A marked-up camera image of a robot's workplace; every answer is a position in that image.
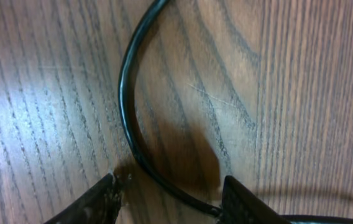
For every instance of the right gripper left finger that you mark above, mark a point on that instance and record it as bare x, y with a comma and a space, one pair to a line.
98, 205

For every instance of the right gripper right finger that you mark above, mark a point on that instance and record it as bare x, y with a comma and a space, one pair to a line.
241, 206

